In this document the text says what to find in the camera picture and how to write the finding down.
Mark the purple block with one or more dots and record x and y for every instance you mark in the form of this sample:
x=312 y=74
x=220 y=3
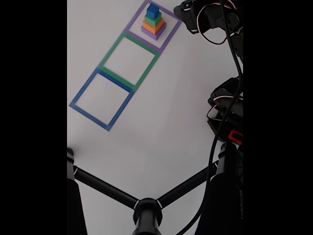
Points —
x=157 y=36

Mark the green block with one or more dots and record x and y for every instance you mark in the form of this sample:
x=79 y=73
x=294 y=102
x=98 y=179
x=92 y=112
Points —
x=152 y=21

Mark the orange block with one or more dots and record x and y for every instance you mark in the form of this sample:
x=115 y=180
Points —
x=151 y=28

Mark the black camera tripod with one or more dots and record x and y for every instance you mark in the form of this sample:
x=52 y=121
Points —
x=146 y=215

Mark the red clamp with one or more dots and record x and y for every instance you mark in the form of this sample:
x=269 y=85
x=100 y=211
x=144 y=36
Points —
x=230 y=135

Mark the small blue cube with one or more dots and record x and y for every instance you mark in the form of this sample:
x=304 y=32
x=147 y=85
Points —
x=152 y=11

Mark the green tape square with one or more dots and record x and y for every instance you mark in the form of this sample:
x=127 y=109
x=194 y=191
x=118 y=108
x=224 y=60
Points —
x=111 y=51

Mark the blue tape square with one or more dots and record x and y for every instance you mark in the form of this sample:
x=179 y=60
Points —
x=89 y=117

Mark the purple tape square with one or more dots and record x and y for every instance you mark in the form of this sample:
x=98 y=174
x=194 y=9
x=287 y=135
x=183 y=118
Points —
x=143 y=41

